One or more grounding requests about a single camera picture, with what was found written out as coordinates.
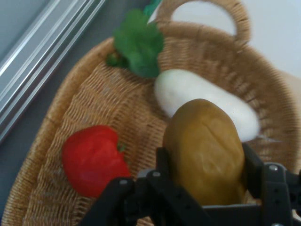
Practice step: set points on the white radish with green leaves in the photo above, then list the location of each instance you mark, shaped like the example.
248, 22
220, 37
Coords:
183, 91

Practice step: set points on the red bell pepper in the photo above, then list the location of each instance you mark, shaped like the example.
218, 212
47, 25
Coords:
94, 160

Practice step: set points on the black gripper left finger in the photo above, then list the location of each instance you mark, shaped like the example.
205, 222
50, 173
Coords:
145, 202

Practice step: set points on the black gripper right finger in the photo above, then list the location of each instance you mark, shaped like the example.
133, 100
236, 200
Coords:
277, 193

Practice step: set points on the woven wicker basket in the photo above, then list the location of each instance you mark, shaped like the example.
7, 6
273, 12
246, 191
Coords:
98, 99

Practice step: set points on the brown potato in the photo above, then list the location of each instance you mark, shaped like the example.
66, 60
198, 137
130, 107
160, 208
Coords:
204, 148

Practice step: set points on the aluminium frame rail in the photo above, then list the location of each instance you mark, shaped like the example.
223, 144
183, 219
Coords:
35, 58

